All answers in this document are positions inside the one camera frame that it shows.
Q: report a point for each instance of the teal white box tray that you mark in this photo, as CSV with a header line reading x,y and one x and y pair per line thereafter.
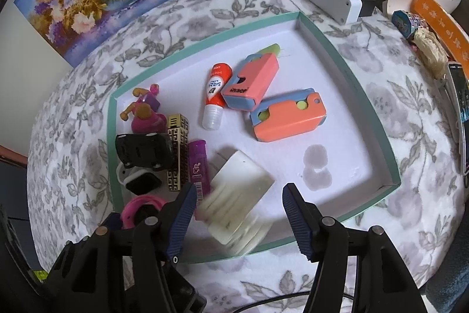
x,y
344,166

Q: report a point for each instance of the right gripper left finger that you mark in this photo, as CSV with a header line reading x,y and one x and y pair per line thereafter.
x,y
128,270

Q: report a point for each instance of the gold black patterned lighter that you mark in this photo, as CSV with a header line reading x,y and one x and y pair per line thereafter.
x,y
177,130

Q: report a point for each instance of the black toy car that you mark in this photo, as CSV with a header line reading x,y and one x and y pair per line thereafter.
x,y
152,150

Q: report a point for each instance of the floral grey white blanket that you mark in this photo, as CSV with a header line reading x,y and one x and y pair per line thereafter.
x,y
427,217

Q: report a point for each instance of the pink dog toy figure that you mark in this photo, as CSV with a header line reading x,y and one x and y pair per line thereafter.
x,y
145,110

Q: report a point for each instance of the red white glue bottle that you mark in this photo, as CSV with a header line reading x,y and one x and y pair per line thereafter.
x,y
214,102

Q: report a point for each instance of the blue orange block toy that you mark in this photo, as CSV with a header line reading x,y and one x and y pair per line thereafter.
x,y
287,115

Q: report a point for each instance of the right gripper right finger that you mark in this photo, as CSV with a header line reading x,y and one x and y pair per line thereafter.
x,y
383,282

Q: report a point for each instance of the purple lighter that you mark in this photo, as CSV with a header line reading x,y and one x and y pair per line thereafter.
x,y
198,169

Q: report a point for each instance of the white power adapter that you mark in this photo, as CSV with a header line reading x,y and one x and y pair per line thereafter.
x,y
228,210

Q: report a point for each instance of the pink smart watch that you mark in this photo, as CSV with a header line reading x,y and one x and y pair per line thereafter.
x,y
140,208

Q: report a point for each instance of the blue pink block toy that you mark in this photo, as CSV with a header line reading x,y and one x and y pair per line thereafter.
x,y
251,79

